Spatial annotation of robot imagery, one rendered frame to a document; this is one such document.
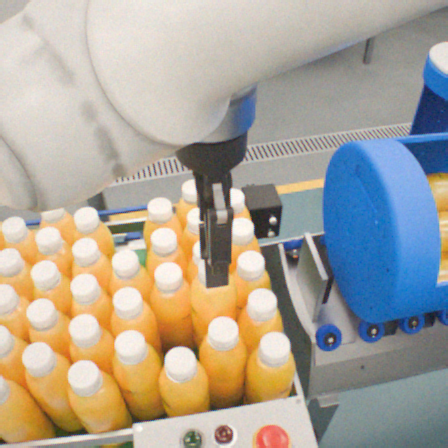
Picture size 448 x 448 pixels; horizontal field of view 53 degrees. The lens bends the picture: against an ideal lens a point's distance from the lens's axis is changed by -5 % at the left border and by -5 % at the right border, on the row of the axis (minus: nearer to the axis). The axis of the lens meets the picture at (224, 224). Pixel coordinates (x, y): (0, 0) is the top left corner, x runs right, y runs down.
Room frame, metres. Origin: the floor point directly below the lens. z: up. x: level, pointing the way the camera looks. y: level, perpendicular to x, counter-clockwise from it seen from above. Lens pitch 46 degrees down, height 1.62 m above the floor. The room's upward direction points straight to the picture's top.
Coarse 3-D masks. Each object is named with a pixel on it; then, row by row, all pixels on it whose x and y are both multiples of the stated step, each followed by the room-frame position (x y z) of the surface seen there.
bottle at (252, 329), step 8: (240, 312) 0.37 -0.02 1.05; (248, 312) 0.36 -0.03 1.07; (240, 320) 0.36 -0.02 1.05; (248, 320) 0.35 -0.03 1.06; (256, 320) 0.35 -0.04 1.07; (264, 320) 0.35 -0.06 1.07; (272, 320) 0.35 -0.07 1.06; (280, 320) 0.36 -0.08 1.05; (240, 328) 0.35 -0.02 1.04; (248, 328) 0.34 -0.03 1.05; (256, 328) 0.34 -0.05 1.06; (264, 328) 0.34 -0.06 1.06; (272, 328) 0.34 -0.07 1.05; (280, 328) 0.35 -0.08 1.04; (248, 336) 0.34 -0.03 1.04; (256, 336) 0.34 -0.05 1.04; (248, 344) 0.34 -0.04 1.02; (256, 344) 0.33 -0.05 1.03; (248, 352) 0.34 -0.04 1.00
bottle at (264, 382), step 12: (252, 360) 0.29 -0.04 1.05; (288, 360) 0.29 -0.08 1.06; (252, 372) 0.28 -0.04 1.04; (264, 372) 0.27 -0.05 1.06; (276, 372) 0.27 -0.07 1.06; (288, 372) 0.28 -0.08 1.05; (252, 384) 0.27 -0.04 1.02; (264, 384) 0.27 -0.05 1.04; (276, 384) 0.26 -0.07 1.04; (288, 384) 0.27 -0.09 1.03; (252, 396) 0.27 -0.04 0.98; (264, 396) 0.26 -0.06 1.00; (276, 396) 0.26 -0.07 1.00; (288, 396) 0.28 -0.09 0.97
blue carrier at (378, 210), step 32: (352, 160) 0.54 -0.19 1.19; (384, 160) 0.49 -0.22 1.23; (416, 160) 0.65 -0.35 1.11; (352, 192) 0.52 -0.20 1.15; (384, 192) 0.44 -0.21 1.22; (416, 192) 0.44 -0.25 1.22; (352, 224) 0.50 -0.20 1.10; (384, 224) 0.42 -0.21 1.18; (416, 224) 0.40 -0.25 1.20; (352, 256) 0.47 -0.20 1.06; (384, 256) 0.40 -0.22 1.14; (416, 256) 0.38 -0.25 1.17; (352, 288) 0.44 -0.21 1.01; (384, 288) 0.37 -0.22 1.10; (416, 288) 0.36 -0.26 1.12; (384, 320) 0.36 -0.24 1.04
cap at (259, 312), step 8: (256, 296) 0.37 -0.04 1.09; (264, 296) 0.37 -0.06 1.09; (272, 296) 0.37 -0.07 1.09; (248, 304) 0.36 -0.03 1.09; (256, 304) 0.36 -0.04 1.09; (264, 304) 0.36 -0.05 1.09; (272, 304) 0.36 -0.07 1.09; (256, 312) 0.35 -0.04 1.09; (264, 312) 0.35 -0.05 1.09; (272, 312) 0.35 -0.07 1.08
